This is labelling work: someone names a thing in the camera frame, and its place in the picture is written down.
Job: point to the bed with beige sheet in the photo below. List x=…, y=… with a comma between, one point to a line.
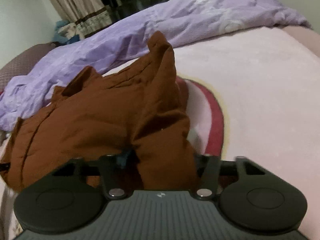
x=305, y=38

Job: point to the brown jacket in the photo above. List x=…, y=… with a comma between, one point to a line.
x=100, y=120

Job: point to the purple duvet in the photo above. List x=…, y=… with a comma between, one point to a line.
x=150, y=25

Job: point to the blue plush toy pile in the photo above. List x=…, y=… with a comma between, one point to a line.
x=66, y=32

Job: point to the mauve quilted headboard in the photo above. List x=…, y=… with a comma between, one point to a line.
x=22, y=60

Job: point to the bed with pink sheet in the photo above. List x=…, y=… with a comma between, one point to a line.
x=262, y=92

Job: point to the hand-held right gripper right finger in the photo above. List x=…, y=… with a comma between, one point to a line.
x=208, y=175

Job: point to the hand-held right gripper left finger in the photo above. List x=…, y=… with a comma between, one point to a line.
x=110, y=172

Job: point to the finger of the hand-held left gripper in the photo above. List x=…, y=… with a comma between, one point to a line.
x=4, y=167

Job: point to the beige patterned curtain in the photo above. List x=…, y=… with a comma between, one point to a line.
x=75, y=2

